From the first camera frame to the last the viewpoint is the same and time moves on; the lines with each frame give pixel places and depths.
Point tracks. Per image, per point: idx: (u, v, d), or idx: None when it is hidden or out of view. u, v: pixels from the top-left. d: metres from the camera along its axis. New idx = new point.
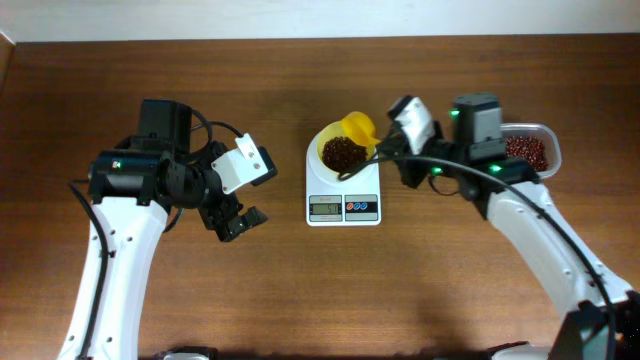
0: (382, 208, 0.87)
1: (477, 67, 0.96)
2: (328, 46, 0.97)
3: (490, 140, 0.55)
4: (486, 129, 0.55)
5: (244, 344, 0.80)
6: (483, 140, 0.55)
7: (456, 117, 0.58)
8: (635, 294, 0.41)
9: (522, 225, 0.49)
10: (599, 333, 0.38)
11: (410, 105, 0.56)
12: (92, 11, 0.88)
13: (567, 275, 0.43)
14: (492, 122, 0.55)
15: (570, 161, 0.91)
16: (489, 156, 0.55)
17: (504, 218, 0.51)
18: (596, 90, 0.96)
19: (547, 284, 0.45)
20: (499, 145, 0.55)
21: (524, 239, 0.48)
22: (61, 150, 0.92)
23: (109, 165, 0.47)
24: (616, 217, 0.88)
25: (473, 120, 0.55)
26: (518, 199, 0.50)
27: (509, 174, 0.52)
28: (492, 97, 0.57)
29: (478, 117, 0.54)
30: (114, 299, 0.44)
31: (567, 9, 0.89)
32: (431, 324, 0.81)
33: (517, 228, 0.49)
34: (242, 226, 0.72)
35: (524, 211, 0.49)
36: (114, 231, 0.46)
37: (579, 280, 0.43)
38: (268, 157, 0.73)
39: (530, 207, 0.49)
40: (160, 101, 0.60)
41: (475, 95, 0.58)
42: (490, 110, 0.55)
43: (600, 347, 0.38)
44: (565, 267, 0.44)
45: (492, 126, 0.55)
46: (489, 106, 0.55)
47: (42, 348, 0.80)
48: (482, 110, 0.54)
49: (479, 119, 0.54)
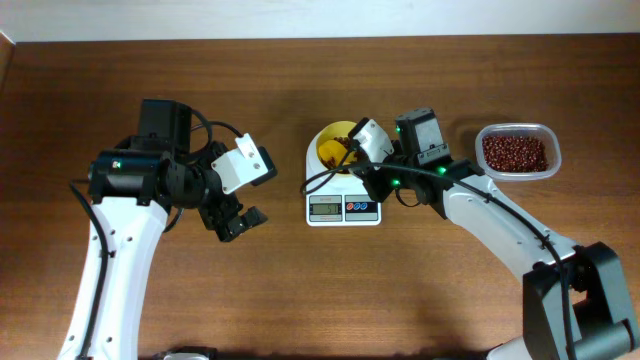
0: (382, 208, 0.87)
1: (479, 66, 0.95)
2: (327, 46, 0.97)
3: (433, 148, 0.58)
4: (428, 138, 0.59)
5: (244, 344, 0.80)
6: (428, 147, 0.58)
7: (399, 134, 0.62)
8: (580, 247, 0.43)
9: (473, 212, 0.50)
10: (552, 288, 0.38)
11: (367, 126, 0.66)
12: (92, 11, 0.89)
13: (518, 245, 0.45)
14: (431, 131, 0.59)
15: (573, 160, 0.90)
16: (436, 161, 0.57)
17: (459, 210, 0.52)
18: (599, 89, 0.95)
19: (505, 260, 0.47)
20: (442, 150, 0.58)
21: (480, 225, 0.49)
22: (62, 151, 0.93)
23: (109, 165, 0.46)
24: (620, 217, 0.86)
25: (415, 132, 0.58)
26: (464, 190, 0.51)
27: (456, 174, 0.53)
28: (427, 110, 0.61)
29: (418, 129, 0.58)
30: (114, 300, 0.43)
31: (569, 7, 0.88)
32: (431, 324, 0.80)
33: (471, 217, 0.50)
34: (242, 226, 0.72)
35: (472, 200, 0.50)
36: (114, 231, 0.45)
37: (530, 246, 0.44)
38: (268, 157, 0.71)
39: (477, 194, 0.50)
40: (160, 101, 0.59)
41: (412, 111, 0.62)
42: (427, 122, 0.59)
43: (556, 303, 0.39)
44: (515, 238, 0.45)
45: (433, 135, 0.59)
46: (425, 119, 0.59)
47: (44, 347, 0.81)
48: (420, 124, 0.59)
49: (419, 131, 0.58)
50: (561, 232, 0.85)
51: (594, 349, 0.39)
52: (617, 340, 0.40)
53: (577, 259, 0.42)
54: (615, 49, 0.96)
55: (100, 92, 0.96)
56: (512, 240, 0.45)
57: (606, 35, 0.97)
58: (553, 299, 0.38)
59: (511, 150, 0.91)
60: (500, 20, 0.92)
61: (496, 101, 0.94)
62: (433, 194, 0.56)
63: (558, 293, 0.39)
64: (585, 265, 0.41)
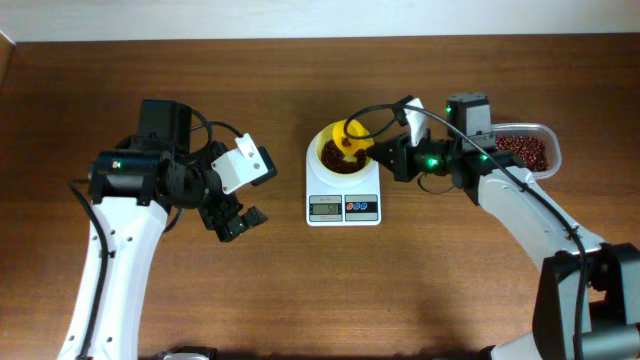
0: (382, 208, 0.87)
1: (478, 66, 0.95)
2: (328, 46, 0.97)
3: (480, 135, 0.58)
4: (477, 124, 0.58)
5: (244, 344, 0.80)
6: (475, 133, 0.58)
7: (448, 114, 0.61)
8: (607, 245, 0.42)
9: (505, 199, 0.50)
10: (570, 275, 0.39)
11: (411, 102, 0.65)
12: (92, 11, 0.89)
13: (546, 232, 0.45)
14: (481, 116, 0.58)
15: (573, 160, 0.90)
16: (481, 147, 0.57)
17: (491, 195, 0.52)
18: (599, 89, 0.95)
19: (528, 246, 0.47)
20: (489, 139, 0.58)
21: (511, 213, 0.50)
22: (62, 151, 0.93)
23: (109, 165, 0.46)
24: (621, 217, 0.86)
25: (465, 115, 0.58)
26: (501, 178, 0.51)
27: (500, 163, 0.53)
28: (483, 95, 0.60)
29: (468, 112, 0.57)
30: (114, 299, 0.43)
31: (568, 7, 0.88)
32: (431, 324, 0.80)
33: (503, 204, 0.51)
34: (242, 226, 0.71)
35: (508, 187, 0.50)
36: (114, 231, 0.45)
37: (558, 236, 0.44)
38: (268, 157, 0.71)
39: (513, 182, 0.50)
40: (160, 101, 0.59)
41: (466, 93, 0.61)
42: (479, 107, 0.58)
43: (571, 290, 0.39)
44: (544, 226, 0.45)
45: (482, 122, 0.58)
46: (479, 103, 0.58)
47: (44, 347, 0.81)
48: (474, 107, 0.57)
49: (470, 114, 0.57)
50: None
51: (602, 345, 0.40)
52: (626, 341, 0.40)
53: (601, 255, 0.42)
54: (615, 49, 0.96)
55: (100, 92, 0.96)
56: (540, 226, 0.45)
57: (606, 35, 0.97)
58: (568, 287, 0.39)
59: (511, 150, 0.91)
60: (500, 20, 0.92)
61: (496, 100, 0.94)
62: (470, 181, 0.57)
63: (573, 281, 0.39)
64: (609, 263, 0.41)
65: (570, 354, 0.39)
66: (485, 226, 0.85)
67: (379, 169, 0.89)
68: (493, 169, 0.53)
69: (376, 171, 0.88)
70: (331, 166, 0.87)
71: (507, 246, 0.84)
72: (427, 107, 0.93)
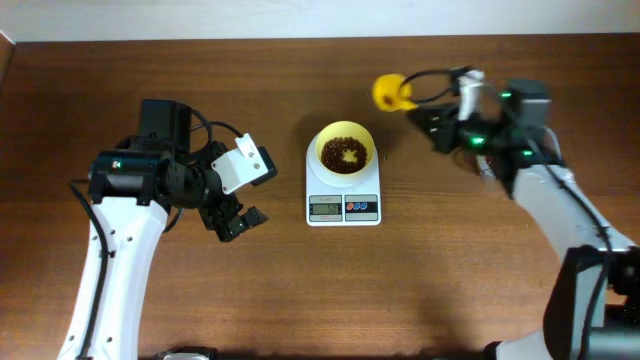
0: (382, 208, 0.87)
1: (478, 66, 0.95)
2: (328, 46, 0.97)
3: (530, 129, 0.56)
4: (530, 117, 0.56)
5: (244, 344, 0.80)
6: (525, 128, 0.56)
7: (504, 99, 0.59)
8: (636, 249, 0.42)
9: (541, 194, 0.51)
10: (591, 267, 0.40)
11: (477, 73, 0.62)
12: (92, 11, 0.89)
13: (577, 227, 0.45)
14: (539, 111, 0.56)
15: (573, 160, 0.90)
16: (529, 141, 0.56)
17: (528, 189, 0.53)
18: (600, 89, 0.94)
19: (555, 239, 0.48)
20: (539, 132, 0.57)
21: (545, 208, 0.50)
22: (62, 151, 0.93)
23: (109, 165, 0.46)
24: (620, 217, 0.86)
25: (521, 105, 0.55)
26: (539, 173, 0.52)
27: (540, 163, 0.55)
28: (545, 87, 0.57)
29: (529, 105, 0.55)
30: (114, 299, 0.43)
31: (568, 7, 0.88)
32: (431, 324, 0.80)
33: (537, 198, 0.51)
34: (242, 226, 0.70)
35: (545, 182, 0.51)
36: (114, 231, 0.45)
37: (588, 232, 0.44)
38: (268, 157, 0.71)
39: (551, 179, 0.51)
40: (160, 101, 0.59)
41: (529, 81, 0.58)
42: (537, 101, 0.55)
43: (589, 283, 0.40)
44: (575, 221, 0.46)
45: (535, 116, 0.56)
46: (538, 97, 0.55)
47: (44, 347, 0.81)
48: (530, 99, 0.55)
49: (526, 107, 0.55)
50: None
51: (613, 344, 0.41)
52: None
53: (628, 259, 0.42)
54: (615, 48, 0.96)
55: (100, 92, 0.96)
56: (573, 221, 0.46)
57: (607, 35, 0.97)
58: (587, 278, 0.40)
59: None
60: (500, 20, 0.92)
61: None
62: (508, 173, 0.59)
63: (593, 274, 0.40)
64: (635, 266, 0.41)
65: (577, 344, 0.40)
66: (485, 227, 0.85)
67: (379, 170, 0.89)
68: (532, 165, 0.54)
69: (377, 171, 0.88)
70: (332, 166, 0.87)
71: (508, 246, 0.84)
72: None
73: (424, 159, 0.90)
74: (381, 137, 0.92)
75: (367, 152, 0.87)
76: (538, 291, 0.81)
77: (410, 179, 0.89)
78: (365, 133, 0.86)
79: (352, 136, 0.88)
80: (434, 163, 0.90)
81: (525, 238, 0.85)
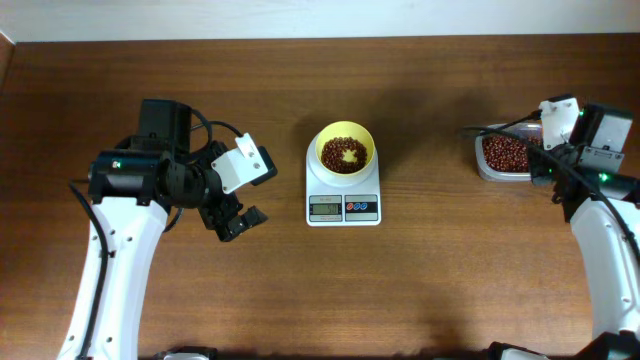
0: (382, 208, 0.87)
1: (478, 66, 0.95)
2: (328, 46, 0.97)
3: (606, 150, 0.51)
4: (608, 135, 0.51)
5: (244, 344, 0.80)
6: (601, 146, 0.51)
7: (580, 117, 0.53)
8: None
9: (597, 237, 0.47)
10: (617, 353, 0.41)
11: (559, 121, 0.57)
12: (92, 11, 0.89)
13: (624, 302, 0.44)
14: (617, 131, 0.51)
15: None
16: (598, 165, 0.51)
17: (585, 222, 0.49)
18: (601, 89, 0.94)
19: (596, 300, 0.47)
20: (614, 158, 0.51)
21: (595, 250, 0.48)
22: (62, 152, 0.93)
23: (109, 165, 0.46)
24: None
25: (598, 124, 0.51)
26: (604, 212, 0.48)
27: (614, 187, 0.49)
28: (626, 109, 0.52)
29: (604, 123, 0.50)
30: (114, 299, 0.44)
31: (568, 8, 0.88)
32: (431, 324, 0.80)
33: (591, 236, 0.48)
34: (242, 226, 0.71)
35: (610, 227, 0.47)
36: (114, 231, 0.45)
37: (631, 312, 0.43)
38: (267, 157, 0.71)
39: (616, 223, 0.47)
40: (160, 101, 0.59)
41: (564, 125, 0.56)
42: (619, 120, 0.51)
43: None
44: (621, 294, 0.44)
45: (614, 135, 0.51)
46: (620, 115, 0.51)
47: (44, 347, 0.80)
48: (612, 116, 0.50)
49: (606, 123, 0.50)
50: (560, 232, 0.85)
51: None
52: None
53: None
54: (616, 49, 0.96)
55: (100, 92, 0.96)
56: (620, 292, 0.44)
57: (607, 35, 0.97)
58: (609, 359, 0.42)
59: (511, 150, 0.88)
60: (500, 21, 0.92)
61: (496, 100, 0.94)
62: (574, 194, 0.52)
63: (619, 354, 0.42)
64: None
65: None
66: (485, 227, 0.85)
67: (379, 170, 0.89)
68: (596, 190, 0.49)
69: (376, 172, 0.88)
70: (332, 166, 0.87)
71: (507, 246, 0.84)
72: (427, 107, 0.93)
73: (424, 159, 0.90)
74: (382, 137, 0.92)
75: (367, 152, 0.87)
76: (538, 291, 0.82)
77: (410, 180, 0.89)
78: (365, 133, 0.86)
79: (352, 136, 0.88)
80: (434, 163, 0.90)
81: (524, 238, 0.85)
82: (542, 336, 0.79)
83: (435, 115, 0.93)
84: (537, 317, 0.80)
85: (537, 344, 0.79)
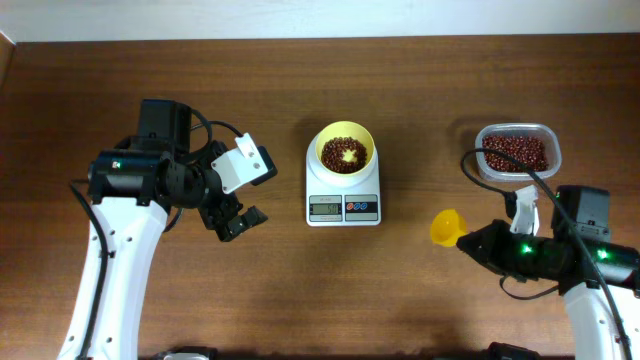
0: (382, 208, 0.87)
1: (479, 66, 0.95)
2: (327, 45, 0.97)
3: (592, 226, 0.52)
4: (592, 213, 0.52)
5: (244, 344, 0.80)
6: (586, 222, 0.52)
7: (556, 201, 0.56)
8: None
9: (574, 292, 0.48)
10: None
11: (526, 204, 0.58)
12: (93, 11, 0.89)
13: (600, 323, 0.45)
14: (600, 207, 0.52)
15: (573, 159, 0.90)
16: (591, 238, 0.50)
17: (574, 286, 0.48)
18: (600, 88, 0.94)
19: (578, 337, 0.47)
20: (602, 233, 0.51)
21: (576, 304, 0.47)
22: (62, 152, 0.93)
23: (109, 165, 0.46)
24: (621, 216, 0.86)
25: (578, 201, 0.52)
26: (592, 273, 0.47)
27: (615, 267, 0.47)
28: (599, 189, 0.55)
29: (583, 199, 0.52)
30: (114, 300, 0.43)
31: (569, 7, 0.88)
32: (431, 324, 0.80)
33: (573, 292, 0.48)
34: (242, 226, 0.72)
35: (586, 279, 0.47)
36: (114, 231, 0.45)
37: (611, 345, 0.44)
38: (267, 157, 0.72)
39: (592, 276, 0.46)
40: (160, 101, 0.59)
41: (524, 210, 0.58)
42: (598, 194, 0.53)
43: None
44: (602, 333, 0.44)
45: (597, 212, 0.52)
46: (597, 193, 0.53)
47: (44, 347, 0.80)
48: (591, 192, 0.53)
49: (585, 200, 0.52)
50: None
51: None
52: None
53: None
54: (615, 49, 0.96)
55: (100, 92, 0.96)
56: (595, 316, 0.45)
57: (607, 35, 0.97)
58: None
59: (511, 151, 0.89)
60: (500, 21, 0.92)
61: (496, 100, 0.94)
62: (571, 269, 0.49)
63: None
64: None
65: None
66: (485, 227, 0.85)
67: (379, 169, 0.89)
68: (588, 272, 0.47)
69: (376, 171, 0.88)
70: (332, 166, 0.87)
71: None
72: (427, 107, 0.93)
73: (424, 159, 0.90)
74: (382, 137, 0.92)
75: (367, 152, 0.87)
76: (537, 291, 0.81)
77: (410, 180, 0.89)
78: (364, 133, 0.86)
79: (351, 136, 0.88)
80: (434, 163, 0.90)
81: None
82: (542, 336, 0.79)
83: (435, 115, 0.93)
84: (537, 317, 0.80)
85: (537, 344, 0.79)
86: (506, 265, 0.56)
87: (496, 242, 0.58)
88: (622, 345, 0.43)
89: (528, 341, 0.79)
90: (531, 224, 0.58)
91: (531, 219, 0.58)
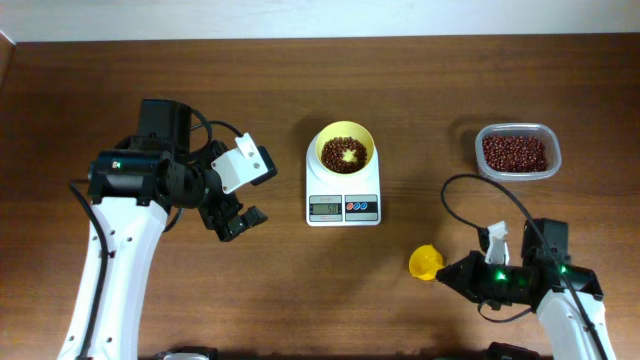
0: (382, 208, 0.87)
1: (479, 66, 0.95)
2: (328, 45, 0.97)
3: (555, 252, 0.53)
4: (555, 240, 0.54)
5: (244, 344, 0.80)
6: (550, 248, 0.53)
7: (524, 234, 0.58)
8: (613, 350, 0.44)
9: (544, 298, 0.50)
10: None
11: (497, 239, 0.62)
12: (92, 11, 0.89)
13: (569, 319, 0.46)
14: (562, 235, 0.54)
15: (573, 159, 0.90)
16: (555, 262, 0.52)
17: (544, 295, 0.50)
18: (600, 89, 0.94)
19: (555, 340, 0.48)
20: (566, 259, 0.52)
21: (547, 308, 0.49)
22: (62, 152, 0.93)
23: (109, 165, 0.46)
24: (621, 216, 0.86)
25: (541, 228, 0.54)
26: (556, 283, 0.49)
27: (574, 278, 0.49)
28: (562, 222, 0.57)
29: (546, 227, 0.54)
30: (114, 300, 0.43)
31: (569, 8, 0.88)
32: (432, 324, 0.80)
33: (543, 298, 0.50)
34: (242, 226, 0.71)
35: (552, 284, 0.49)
36: (114, 231, 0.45)
37: (582, 339, 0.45)
38: (268, 157, 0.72)
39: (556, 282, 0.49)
40: (160, 101, 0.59)
41: (496, 244, 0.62)
42: (559, 224, 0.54)
43: None
44: (572, 328, 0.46)
45: (559, 240, 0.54)
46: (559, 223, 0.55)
47: (44, 347, 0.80)
48: (553, 221, 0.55)
49: (548, 228, 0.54)
50: None
51: None
52: None
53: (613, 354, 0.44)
54: (616, 49, 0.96)
55: (100, 91, 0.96)
56: (564, 312, 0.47)
57: (607, 35, 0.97)
58: None
59: (511, 150, 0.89)
60: (500, 21, 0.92)
61: (497, 100, 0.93)
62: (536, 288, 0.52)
63: None
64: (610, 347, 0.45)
65: None
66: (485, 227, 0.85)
67: (379, 170, 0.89)
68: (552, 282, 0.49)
69: (376, 171, 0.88)
70: (332, 166, 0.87)
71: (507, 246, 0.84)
72: (427, 107, 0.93)
73: (425, 159, 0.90)
74: (382, 137, 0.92)
75: (366, 153, 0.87)
76: None
77: (410, 180, 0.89)
78: (364, 133, 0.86)
79: (350, 136, 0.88)
80: (434, 163, 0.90)
81: None
82: (542, 336, 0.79)
83: (436, 115, 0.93)
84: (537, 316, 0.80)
85: (537, 344, 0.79)
86: (482, 293, 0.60)
87: (473, 271, 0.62)
88: (592, 335, 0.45)
89: (528, 341, 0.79)
90: (503, 257, 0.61)
91: (503, 252, 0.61)
